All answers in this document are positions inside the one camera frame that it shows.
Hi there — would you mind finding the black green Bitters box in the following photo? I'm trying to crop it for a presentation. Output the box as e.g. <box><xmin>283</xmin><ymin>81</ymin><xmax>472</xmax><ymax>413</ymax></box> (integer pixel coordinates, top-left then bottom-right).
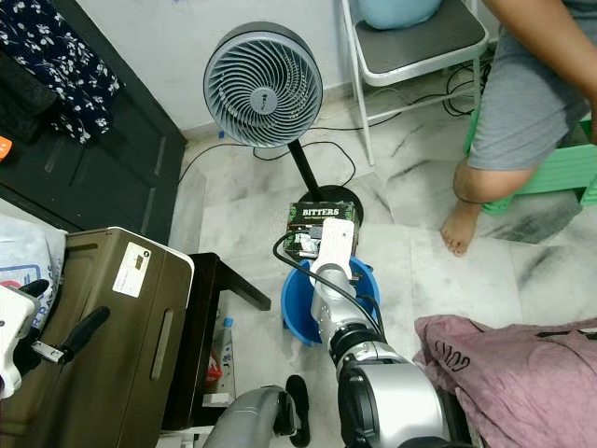
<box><xmin>284</xmin><ymin>200</ymin><xmax>359</xmax><ymax>262</ymax></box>

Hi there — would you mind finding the olive brown suitcase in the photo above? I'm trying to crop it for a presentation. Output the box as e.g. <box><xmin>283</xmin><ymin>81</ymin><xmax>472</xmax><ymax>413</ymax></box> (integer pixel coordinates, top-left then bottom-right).
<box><xmin>0</xmin><ymin>227</ymin><xmax>197</xmax><ymax>448</ymax></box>

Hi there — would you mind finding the white plastic bag blue print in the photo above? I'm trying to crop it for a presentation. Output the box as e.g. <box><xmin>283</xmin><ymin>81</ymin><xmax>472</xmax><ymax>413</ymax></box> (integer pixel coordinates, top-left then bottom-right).
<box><xmin>0</xmin><ymin>215</ymin><xmax>69</xmax><ymax>301</ymax></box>

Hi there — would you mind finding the blue plastic basin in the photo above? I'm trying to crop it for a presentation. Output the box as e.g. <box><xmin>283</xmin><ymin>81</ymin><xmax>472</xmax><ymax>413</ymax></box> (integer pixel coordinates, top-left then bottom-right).
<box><xmin>279</xmin><ymin>257</ymin><xmax>383</xmax><ymax>348</ymax></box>

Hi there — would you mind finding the small black side table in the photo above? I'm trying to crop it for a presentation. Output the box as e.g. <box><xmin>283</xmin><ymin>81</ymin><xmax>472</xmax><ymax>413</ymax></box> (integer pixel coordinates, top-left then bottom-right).
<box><xmin>162</xmin><ymin>251</ymin><xmax>272</xmax><ymax>432</ymax></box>

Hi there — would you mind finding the black cabinet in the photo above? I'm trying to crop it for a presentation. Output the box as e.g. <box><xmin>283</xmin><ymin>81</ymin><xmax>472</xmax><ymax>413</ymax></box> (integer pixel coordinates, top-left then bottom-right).
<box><xmin>0</xmin><ymin>0</ymin><xmax>189</xmax><ymax>236</ymax></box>

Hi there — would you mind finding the clear bottle with red label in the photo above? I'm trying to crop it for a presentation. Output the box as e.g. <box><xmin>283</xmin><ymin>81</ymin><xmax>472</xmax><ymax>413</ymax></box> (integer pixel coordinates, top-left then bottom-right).
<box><xmin>206</xmin><ymin>316</ymin><xmax>237</xmax><ymax>408</ymax></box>

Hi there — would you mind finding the grey standing fan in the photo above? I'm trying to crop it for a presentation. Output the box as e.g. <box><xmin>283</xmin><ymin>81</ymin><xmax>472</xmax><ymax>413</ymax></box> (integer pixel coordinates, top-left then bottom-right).
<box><xmin>202</xmin><ymin>22</ymin><xmax>365</xmax><ymax>234</ymax></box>

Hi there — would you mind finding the silver left robot leg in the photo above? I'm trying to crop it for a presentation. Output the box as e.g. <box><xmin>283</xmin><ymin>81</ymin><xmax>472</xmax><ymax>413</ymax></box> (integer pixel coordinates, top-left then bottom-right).
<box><xmin>202</xmin><ymin>373</ymin><xmax>311</xmax><ymax>448</ymax></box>

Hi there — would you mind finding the white folding chair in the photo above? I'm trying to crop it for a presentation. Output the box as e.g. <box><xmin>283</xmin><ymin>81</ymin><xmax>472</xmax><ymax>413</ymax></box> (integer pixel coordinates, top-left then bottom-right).
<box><xmin>340</xmin><ymin>0</ymin><xmax>497</xmax><ymax>171</ymax></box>

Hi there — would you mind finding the dark floral cloth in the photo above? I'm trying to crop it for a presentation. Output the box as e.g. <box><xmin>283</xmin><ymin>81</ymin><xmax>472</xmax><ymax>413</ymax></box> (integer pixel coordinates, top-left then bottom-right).
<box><xmin>0</xmin><ymin>0</ymin><xmax>123</xmax><ymax>122</ymax></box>

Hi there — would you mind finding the purple cartoon print blanket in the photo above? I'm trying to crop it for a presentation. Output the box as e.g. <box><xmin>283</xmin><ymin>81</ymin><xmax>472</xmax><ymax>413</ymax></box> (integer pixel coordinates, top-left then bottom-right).
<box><xmin>414</xmin><ymin>315</ymin><xmax>597</xmax><ymax>448</ymax></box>

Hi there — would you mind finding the light blue cushion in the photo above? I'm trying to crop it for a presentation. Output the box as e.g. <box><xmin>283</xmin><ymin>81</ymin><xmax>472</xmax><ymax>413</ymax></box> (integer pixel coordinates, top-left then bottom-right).
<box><xmin>355</xmin><ymin>0</ymin><xmax>445</xmax><ymax>32</ymax></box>

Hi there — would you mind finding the person in grey shorts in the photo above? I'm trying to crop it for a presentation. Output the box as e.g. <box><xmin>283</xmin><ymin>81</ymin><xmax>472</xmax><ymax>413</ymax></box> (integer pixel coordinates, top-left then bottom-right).
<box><xmin>440</xmin><ymin>0</ymin><xmax>597</xmax><ymax>259</ymax></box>

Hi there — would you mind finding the green plastic stool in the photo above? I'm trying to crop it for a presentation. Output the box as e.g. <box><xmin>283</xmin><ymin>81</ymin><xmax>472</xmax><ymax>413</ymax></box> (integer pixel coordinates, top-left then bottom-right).
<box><xmin>464</xmin><ymin>93</ymin><xmax>597</xmax><ymax>217</ymax></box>

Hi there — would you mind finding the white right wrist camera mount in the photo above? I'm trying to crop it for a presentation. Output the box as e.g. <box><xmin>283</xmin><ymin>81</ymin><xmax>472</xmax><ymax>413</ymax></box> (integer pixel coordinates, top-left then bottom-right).
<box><xmin>320</xmin><ymin>218</ymin><xmax>359</xmax><ymax>273</ymax></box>

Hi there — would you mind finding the black fan power cable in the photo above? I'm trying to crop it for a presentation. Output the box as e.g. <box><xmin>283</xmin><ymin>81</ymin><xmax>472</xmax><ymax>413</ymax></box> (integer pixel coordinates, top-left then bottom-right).
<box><xmin>177</xmin><ymin>138</ymin><xmax>357</xmax><ymax>192</ymax></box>

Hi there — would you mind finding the tangled black floor cable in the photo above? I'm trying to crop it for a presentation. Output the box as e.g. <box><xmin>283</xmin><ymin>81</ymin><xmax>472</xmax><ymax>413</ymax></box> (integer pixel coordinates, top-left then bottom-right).
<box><xmin>322</xmin><ymin>56</ymin><xmax>491</xmax><ymax>132</ymax></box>

